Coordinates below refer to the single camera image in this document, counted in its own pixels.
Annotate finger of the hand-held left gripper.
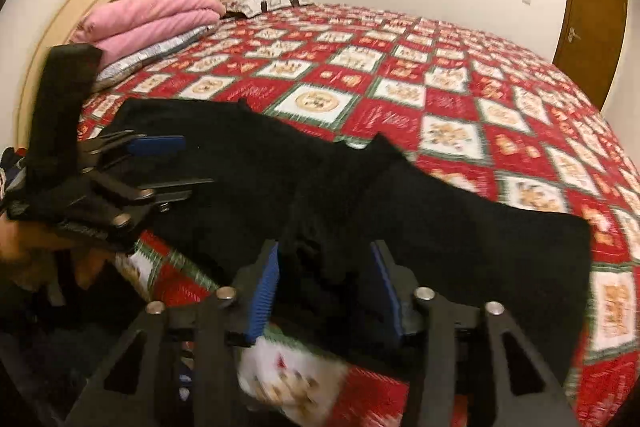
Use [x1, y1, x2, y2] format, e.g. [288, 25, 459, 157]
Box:
[80, 131, 187, 168]
[107, 177, 217, 229]

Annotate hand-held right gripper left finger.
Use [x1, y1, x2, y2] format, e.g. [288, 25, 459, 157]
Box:
[75, 239, 281, 427]

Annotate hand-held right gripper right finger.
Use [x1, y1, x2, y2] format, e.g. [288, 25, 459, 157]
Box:
[371, 241, 582, 427]

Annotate black pants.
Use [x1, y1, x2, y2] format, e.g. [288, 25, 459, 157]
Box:
[112, 97, 593, 380]

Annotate person's left hand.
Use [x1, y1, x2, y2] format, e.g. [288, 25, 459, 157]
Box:
[0, 219, 108, 295]

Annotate colourful cloth bundle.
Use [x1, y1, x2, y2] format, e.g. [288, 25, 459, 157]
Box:
[0, 147, 28, 212]

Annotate grey patterned pillow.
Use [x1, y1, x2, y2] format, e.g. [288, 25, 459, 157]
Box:
[92, 23, 221, 92]

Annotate folded pink quilt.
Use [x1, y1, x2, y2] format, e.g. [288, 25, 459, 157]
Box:
[70, 0, 227, 68]

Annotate white pillow with dark print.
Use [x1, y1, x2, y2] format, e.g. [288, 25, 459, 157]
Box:
[220, 0, 311, 18]

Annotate bed with red patchwork sheet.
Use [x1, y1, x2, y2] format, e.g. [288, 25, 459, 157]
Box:
[75, 2, 640, 427]

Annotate brown wooden door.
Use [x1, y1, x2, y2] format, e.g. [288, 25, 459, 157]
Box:
[551, 0, 629, 112]

